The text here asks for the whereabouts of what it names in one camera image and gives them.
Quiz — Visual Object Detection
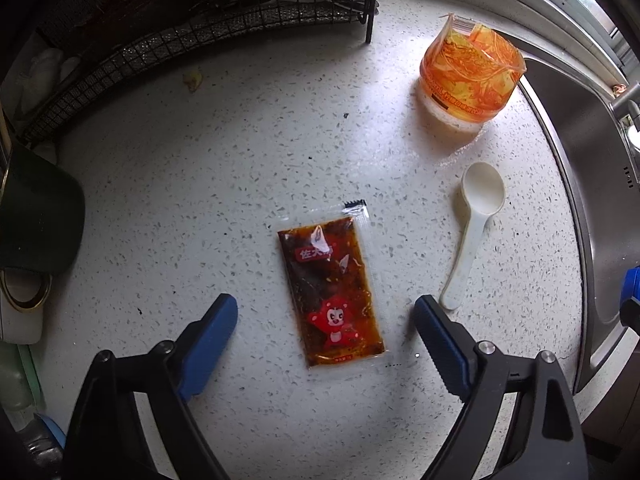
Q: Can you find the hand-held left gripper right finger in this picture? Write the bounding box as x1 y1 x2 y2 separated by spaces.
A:
411 294 591 480

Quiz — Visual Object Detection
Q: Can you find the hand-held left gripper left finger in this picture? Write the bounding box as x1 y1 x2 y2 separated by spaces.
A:
60 294 239 480

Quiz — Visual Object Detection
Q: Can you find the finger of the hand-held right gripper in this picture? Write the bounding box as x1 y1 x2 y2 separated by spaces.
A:
618 266 640 346

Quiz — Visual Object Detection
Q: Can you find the dark chili oil sauce packet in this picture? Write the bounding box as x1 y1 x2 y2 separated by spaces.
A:
277 199 387 371

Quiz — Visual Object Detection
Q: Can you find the stainless steel sink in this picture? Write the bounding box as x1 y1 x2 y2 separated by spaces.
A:
500 30 640 396

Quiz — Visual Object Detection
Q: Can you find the white plastic spoon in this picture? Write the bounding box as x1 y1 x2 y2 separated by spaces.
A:
439 161 507 311

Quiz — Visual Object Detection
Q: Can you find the steel kitchen faucet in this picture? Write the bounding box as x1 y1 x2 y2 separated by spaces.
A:
610 82 640 151

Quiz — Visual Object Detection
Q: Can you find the light green board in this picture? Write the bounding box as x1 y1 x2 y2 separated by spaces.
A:
0 342 46 411

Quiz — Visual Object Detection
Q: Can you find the white cup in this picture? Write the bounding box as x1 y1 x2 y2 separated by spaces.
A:
0 267 53 346

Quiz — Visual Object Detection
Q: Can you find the dark green pot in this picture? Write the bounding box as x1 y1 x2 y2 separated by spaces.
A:
0 140 86 277

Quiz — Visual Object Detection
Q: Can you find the orange translucent packet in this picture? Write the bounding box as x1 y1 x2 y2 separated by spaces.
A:
419 12 528 136

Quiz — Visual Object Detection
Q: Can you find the black wire rack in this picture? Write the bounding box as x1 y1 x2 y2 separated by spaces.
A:
17 0 378 146

